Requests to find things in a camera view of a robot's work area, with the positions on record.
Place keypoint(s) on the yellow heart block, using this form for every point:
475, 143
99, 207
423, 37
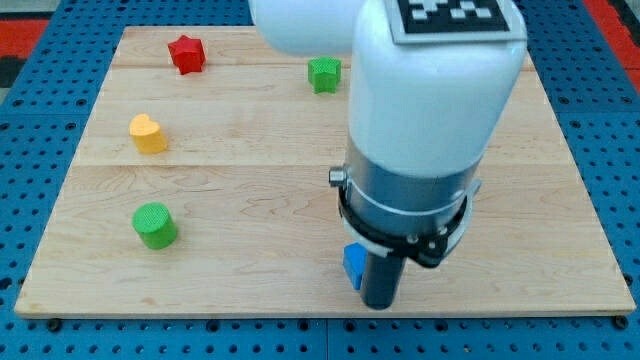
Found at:
147, 135

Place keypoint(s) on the black white fiducial marker tag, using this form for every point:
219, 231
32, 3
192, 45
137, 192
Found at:
414, 22

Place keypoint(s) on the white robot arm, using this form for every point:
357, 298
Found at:
428, 83

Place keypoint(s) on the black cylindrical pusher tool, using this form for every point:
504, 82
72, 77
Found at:
380, 280

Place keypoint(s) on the wooden board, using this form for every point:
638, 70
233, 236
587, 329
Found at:
245, 179

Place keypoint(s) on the red star block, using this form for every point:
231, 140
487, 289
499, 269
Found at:
187, 54

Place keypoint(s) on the green cylinder block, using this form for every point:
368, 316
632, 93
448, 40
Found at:
154, 225

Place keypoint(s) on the blue cube block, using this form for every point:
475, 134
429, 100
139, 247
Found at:
354, 257

